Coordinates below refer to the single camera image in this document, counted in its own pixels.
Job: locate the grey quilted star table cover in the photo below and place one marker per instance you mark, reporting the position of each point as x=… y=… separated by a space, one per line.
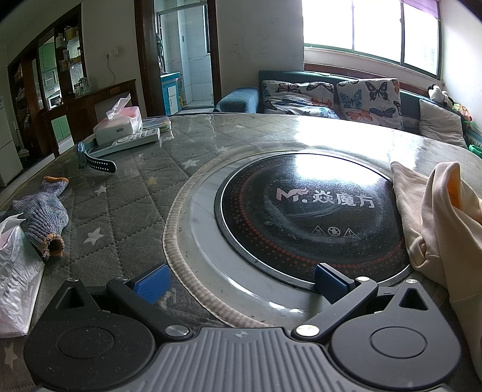
x=124 y=211

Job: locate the grey cushion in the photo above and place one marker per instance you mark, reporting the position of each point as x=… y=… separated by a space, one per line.
x=438 y=122

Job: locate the colourful plush toy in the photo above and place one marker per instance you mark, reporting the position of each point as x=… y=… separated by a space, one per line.
x=461 y=111

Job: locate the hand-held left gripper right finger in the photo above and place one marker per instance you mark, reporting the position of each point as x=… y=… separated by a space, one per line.
x=331 y=283

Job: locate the white wall socket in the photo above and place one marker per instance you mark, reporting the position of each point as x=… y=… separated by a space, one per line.
x=112 y=52

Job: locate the white plastic bag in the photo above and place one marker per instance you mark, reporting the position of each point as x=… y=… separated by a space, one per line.
x=15 y=286

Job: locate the panda plush toy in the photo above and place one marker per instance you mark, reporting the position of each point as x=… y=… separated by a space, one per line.
x=438 y=93

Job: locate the clear plastic box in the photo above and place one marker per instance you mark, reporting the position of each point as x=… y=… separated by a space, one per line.
x=156 y=122

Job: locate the blue armrest cover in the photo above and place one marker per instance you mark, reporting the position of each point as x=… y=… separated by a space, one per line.
x=235 y=100

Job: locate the grey knit glove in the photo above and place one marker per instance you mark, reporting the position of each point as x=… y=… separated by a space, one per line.
x=41 y=215

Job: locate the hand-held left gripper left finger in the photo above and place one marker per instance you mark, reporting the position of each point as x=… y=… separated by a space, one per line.
x=152 y=283

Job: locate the butterfly print cushion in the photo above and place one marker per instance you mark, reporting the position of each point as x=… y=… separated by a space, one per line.
x=297 y=100
x=369 y=101

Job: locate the dark teal sofa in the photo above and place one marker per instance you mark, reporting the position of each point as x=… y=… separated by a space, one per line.
x=408 y=101

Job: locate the purple curtain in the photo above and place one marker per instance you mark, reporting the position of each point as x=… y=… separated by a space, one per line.
x=421 y=5

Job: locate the round black induction cooktop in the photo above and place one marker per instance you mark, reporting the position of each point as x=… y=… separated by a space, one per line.
x=301 y=233

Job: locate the green framed window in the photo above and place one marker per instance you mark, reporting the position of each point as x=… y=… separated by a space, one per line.
x=372 y=26

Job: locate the dark wooden cabinet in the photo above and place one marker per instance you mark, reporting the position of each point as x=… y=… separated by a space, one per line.
x=86 y=109

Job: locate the cream sweatshirt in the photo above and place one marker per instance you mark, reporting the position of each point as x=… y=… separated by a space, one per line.
x=433 y=226

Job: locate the pink and white tissue box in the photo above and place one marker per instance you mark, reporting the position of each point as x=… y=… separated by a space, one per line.
x=116 y=126

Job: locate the white remote control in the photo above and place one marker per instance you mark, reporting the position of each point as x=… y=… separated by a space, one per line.
x=128 y=142

